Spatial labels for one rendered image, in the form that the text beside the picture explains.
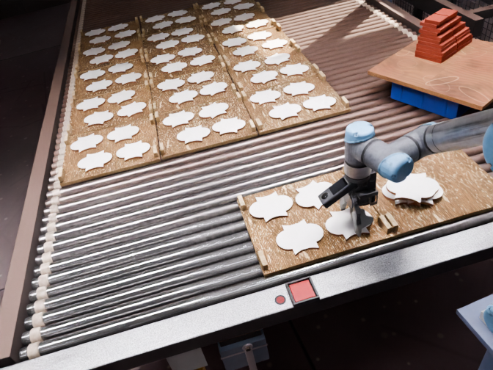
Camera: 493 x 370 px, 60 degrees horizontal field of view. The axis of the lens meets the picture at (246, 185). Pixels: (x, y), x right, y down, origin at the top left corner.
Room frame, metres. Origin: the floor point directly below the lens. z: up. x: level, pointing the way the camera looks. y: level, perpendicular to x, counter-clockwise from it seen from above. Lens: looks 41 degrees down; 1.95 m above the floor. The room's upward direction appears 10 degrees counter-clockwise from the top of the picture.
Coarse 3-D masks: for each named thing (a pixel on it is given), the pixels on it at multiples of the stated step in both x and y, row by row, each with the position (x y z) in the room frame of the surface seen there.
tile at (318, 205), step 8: (312, 184) 1.11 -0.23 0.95; (320, 184) 1.10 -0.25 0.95; (328, 184) 1.10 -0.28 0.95; (304, 192) 1.08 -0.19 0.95; (312, 192) 1.07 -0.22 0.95; (320, 192) 1.06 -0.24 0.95; (296, 200) 1.05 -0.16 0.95; (304, 200) 1.04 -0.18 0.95; (312, 200) 1.03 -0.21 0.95; (320, 208) 1.00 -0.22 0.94
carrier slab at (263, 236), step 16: (320, 176) 1.16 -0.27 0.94; (336, 176) 1.14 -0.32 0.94; (272, 192) 1.12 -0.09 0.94; (288, 192) 1.10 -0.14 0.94; (240, 208) 1.07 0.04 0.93; (304, 208) 1.01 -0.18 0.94; (336, 208) 0.99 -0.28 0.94; (368, 208) 0.96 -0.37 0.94; (256, 224) 0.98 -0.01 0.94; (272, 224) 0.97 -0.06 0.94; (288, 224) 0.96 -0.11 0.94; (320, 224) 0.93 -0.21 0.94; (256, 240) 0.91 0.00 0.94; (272, 240) 0.90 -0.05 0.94; (336, 240) 0.85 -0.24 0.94; (352, 240) 0.84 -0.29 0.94; (368, 240) 0.83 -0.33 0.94; (384, 240) 0.83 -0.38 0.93; (272, 256) 0.84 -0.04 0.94; (288, 256) 0.83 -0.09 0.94; (304, 256) 0.82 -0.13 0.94; (320, 256) 0.80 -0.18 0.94; (272, 272) 0.78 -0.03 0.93
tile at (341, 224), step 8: (352, 208) 0.96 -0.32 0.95; (336, 216) 0.94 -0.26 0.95; (344, 216) 0.94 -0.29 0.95; (328, 224) 0.92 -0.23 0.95; (336, 224) 0.91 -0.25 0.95; (344, 224) 0.90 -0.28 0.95; (352, 224) 0.90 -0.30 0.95; (328, 232) 0.89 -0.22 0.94; (336, 232) 0.88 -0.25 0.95; (344, 232) 0.87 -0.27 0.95; (352, 232) 0.87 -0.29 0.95; (368, 232) 0.85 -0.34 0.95
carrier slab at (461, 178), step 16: (432, 160) 1.13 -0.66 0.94; (448, 160) 1.12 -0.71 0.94; (464, 160) 1.10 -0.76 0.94; (432, 176) 1.05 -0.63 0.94; (448, 176) 1.04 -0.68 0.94; (464, 176) 1.03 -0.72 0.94; (480, 176) 1.01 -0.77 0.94; (448, 192) 0.97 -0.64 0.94; (464, 192) 0.95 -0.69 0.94; (480, 192) 0.94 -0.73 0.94; (384, 208) 0.95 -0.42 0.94; (400, 208) 0.93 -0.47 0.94; (416, 208) 0.92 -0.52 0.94; (432, 208) 0.91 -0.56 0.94; (448, 208) 0.90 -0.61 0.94; (464, 208) 0.89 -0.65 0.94; (480, 208) 0.87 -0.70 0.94; (400, 224) 0.87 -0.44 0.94; (416, 224) 0.86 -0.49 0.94; (432, 224) 0.85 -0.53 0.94
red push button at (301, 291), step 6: (300, 282) 0.73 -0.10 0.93; (306, 282) 0.73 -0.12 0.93; (294, 288) 0.72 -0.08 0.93; (300, 288) 0.71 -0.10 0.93; (306, 288) 0.71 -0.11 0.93; (312, 288) 0.71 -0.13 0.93; (294, 294) 0.70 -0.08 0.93; (300, 294) 0.69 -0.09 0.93; (306, 294) 0.69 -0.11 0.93; (312, 294) 0.69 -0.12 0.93; (294, 300) 0.68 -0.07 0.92; (300, 300) 0.67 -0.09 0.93
